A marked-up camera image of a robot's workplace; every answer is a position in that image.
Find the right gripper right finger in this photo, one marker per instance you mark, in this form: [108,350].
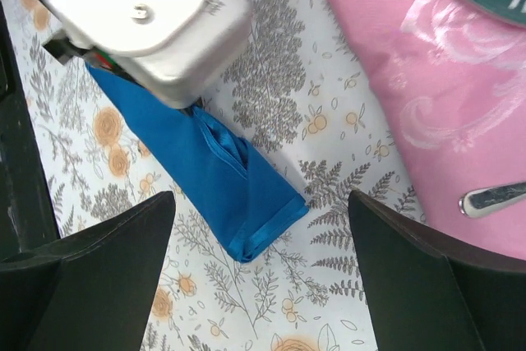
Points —
[428,291]

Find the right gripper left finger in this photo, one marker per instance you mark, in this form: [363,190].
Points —
[92,290]

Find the blue satin napkin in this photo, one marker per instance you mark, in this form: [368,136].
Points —
[243,199]

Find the silver fork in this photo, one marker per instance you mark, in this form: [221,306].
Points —
[486,201]

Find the floral tablecloth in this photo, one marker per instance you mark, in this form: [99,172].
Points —
[300,96]

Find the pink satin placemat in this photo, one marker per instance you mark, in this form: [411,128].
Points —
[451,82]

